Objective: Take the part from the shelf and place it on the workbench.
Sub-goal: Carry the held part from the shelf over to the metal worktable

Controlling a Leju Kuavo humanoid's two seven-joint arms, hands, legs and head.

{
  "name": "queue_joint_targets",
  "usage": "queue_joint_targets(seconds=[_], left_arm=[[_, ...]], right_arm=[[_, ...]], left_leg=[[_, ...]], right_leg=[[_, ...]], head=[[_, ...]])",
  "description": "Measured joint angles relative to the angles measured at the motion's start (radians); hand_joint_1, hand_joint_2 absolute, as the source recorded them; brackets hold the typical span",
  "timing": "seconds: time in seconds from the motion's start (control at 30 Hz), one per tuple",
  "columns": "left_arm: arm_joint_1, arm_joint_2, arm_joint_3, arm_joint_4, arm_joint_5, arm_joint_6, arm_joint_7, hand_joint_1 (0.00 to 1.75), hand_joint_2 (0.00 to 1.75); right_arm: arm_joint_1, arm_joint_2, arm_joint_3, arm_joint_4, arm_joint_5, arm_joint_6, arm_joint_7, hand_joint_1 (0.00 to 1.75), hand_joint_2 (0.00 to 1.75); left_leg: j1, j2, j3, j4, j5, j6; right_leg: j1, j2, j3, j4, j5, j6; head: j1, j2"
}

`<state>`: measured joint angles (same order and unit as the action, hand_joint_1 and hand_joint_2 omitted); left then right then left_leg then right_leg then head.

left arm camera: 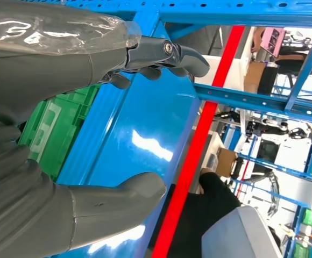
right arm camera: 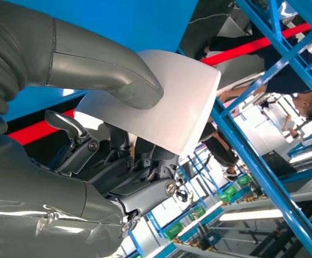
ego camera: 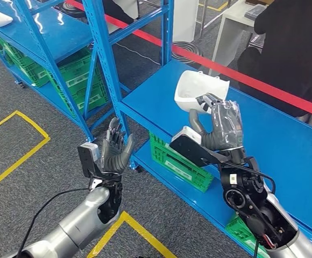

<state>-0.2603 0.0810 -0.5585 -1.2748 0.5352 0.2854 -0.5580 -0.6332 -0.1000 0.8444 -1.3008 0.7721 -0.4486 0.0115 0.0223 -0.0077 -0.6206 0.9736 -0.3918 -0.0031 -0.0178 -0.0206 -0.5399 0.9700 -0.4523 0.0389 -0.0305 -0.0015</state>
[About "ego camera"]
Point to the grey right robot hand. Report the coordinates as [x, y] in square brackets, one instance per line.
[226, 128]

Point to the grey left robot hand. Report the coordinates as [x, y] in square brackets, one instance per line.
[114, 156]

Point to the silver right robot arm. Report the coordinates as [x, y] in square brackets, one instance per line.
[242, 192]

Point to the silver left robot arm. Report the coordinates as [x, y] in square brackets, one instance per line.
[80, 220]

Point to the blue metal shelf rack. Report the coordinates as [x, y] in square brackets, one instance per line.
[279, 149]
[64, 32]

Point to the red barrier belt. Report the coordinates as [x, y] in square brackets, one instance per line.
[279, 93]

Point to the yellow floor tape square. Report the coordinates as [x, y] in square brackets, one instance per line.
[145, 236]
[19, 162]

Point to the round ribbed black base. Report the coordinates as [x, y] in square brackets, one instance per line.
[72, 10]
[184, 44]

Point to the white square column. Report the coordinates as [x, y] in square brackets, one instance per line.
[184, 21]

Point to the person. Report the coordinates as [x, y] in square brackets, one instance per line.
[115, 12]
[293, 46]

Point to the grey laptop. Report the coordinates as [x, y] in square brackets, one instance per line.
[255, 12]

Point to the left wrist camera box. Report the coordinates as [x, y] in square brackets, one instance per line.
[87, 160]

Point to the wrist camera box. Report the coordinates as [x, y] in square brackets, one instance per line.
[188, 149]
[87, 160]

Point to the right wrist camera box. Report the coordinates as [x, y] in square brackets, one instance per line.
[188, 149]

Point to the chrome tube frame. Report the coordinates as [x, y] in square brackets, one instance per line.
[203, 19]

